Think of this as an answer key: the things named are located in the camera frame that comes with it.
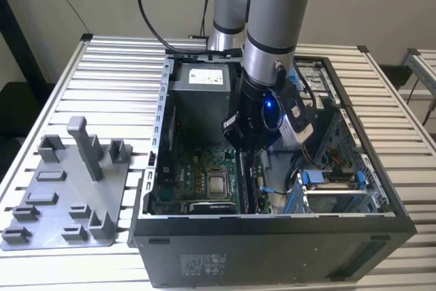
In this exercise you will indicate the blue RAM stick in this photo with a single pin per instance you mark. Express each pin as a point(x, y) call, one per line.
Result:
point(244, 188)

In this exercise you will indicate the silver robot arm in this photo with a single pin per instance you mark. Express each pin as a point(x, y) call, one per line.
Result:
point(272, 25)

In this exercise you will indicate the installed RAM stick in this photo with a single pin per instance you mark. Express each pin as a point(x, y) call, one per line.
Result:
point(254, 195)

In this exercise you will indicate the grey power supply unit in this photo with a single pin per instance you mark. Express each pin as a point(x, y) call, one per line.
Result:
point(197, 114)

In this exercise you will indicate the CPU socket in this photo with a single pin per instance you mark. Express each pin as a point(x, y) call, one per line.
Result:
point(218, 170)

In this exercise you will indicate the silver CPU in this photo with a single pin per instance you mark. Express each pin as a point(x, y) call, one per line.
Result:
point(218, 185)

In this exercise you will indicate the green motherboard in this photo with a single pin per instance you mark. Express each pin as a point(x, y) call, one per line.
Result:
point(187, 165)

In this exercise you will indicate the hard disk in blue carrier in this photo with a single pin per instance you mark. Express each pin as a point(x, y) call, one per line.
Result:
point(311, 178)

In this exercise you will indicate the metal optical drive cage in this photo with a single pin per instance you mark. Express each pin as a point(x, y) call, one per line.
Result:
point(320, 79)

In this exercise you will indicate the black graphics card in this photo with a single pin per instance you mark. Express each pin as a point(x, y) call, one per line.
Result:
point(213, 207)

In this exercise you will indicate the perforated metal disk bay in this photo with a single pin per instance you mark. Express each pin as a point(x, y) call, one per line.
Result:
point(344, 141)

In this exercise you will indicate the black PC case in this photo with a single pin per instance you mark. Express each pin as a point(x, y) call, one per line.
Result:
point(238, 253)

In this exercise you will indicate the black table corner cap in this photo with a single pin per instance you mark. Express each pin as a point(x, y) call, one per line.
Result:
point(363, 49)
point(86, 36)

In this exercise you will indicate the black box beside table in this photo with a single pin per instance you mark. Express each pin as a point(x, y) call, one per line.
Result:
point(395, 74)

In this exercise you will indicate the grey parts rack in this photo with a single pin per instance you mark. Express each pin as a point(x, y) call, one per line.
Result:
point(85, 195)

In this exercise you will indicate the metal slat side table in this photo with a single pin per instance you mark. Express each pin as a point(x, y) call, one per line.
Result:
point(422, 66)

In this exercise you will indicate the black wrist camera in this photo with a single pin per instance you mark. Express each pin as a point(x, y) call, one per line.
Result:
point(293, 100)

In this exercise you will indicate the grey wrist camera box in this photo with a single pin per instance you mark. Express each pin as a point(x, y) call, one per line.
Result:
point(299, 132)

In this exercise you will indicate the black slanted post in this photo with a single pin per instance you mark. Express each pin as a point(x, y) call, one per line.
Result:
point(20, 49)

